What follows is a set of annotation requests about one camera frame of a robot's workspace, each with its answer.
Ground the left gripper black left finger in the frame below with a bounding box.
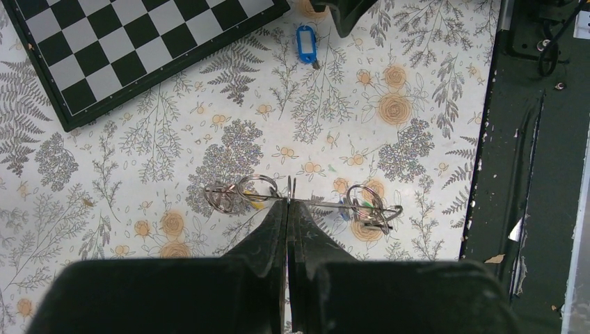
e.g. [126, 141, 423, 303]
[27, 200, 287, 333]

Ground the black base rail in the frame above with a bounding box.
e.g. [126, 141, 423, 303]
[459, 1, 589, 333]

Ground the floral table mat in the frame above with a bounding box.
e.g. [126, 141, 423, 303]
[1, 1, 500, 333]

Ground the small blue key tag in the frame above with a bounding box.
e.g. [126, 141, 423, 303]
[338, 198, 351, 221]

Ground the large grey metal keyring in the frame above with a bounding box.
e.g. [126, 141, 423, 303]
[203, 174, 404, 234]

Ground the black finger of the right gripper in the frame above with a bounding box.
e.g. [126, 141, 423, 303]
[310, 0, 377, 38]

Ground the black white checkerboard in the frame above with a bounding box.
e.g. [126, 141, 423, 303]
[3, 0, 289, 131]

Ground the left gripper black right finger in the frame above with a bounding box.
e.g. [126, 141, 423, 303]
[287, 201, 518, 333]

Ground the yellow key tag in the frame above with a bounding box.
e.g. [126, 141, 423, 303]
[244, 190, 265, 210]

